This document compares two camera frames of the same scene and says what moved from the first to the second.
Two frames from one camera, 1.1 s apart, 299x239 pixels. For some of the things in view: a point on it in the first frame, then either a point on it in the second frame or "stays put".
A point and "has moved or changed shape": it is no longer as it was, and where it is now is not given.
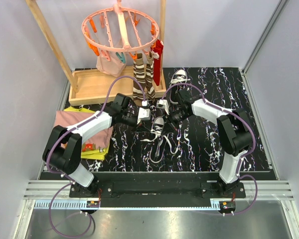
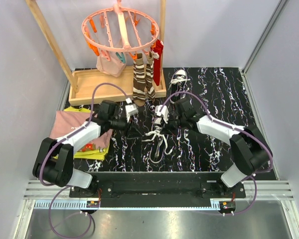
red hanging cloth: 157,48 stays put
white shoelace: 157,131 has moved or changed shape
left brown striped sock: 139,72 stays put
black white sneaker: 158,141 stays put
